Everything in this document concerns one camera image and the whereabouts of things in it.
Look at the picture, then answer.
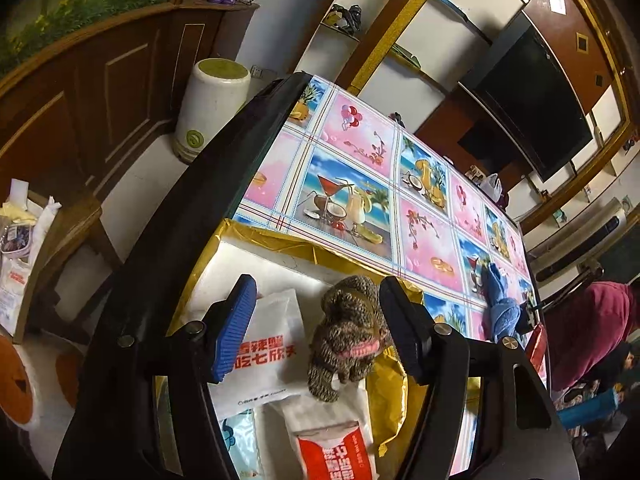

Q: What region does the white roll orange core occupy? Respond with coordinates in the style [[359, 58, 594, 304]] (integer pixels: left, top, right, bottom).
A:
[[0, 334, 83, 433]]

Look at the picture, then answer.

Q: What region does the black round table rim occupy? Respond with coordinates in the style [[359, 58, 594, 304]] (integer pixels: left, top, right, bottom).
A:
[[52, 72, 551, 480]]

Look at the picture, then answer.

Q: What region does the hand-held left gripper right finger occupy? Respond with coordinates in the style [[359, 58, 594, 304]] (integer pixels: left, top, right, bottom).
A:
[[378, 276, 577, 480]]

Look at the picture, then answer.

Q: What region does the white cloth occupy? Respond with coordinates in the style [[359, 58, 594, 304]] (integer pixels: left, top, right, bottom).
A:
[[34, 195, 64, 262]]

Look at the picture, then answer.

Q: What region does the person in maroon top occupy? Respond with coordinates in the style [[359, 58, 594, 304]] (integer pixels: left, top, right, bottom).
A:
[[547, 282, 640, 397]]

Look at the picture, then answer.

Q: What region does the white air conditioner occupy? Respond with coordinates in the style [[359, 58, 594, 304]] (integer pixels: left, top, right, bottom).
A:
[[527, 199, 633, 283]]

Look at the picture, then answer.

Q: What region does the flower wall mural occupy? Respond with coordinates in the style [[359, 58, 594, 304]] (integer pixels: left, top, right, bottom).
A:
[[0, 0, 176, 78]]

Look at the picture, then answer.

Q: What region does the wooden chair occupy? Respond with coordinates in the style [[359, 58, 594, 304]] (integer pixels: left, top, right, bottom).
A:
[[12, 180, 123, 347]]

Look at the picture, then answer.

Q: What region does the white bag red print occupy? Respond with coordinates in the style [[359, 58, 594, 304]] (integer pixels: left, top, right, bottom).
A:
[[0, 257, 32, 335]]

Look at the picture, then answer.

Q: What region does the brown knit glove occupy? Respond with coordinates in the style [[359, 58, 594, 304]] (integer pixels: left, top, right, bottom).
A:
[[306, 275, 396, 403]]

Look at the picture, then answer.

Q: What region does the black flat television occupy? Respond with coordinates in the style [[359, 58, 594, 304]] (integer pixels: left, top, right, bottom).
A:
[[459, 24, 597, 184]]

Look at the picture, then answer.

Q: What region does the printed fruit tablecloth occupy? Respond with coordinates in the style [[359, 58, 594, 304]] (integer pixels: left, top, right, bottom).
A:
[[232, 75, 549, 480]]

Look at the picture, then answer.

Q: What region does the blue plastic item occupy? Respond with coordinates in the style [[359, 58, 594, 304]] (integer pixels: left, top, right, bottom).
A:
[[559, 389, 622, 427]]

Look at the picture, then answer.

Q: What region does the large white packet red label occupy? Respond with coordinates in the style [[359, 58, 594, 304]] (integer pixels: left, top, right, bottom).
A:
[[272, 380, 377, 480]]

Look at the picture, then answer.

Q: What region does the white glove packet red print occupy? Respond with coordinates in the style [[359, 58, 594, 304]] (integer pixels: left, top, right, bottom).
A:
[[215, 287, 314, 422]]

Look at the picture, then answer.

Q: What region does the white cylindrical bin green top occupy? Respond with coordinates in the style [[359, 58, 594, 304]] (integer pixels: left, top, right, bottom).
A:
[[172, 57, 252, 164]]

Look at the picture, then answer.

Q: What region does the light blue cartoon packet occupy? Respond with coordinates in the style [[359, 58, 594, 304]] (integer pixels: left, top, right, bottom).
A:
[[219, 407, 267, 480]]

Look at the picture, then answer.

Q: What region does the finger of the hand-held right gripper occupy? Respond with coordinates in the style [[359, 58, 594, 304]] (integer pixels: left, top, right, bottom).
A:
[[514, 300, 544, 336]]

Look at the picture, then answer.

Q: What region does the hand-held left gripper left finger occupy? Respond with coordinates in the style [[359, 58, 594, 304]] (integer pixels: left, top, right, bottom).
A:
[[52, 274, 259, 480]]

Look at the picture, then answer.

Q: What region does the white box with gold tape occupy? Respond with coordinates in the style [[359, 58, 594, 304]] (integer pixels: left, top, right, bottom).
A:
[[167, 217, 482, 480]]

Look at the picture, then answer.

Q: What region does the white plastic bag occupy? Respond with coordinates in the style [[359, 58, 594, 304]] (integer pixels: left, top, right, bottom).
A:
[[479, 172, 510, 208]]

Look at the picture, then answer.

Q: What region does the black item on shelf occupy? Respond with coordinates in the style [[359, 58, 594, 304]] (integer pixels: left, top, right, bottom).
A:
[[327, 4, 363, 36]]

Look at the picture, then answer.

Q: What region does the dark patterned pouch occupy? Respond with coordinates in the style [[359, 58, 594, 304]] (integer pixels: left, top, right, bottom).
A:
[[1, 225, 34, 254]]

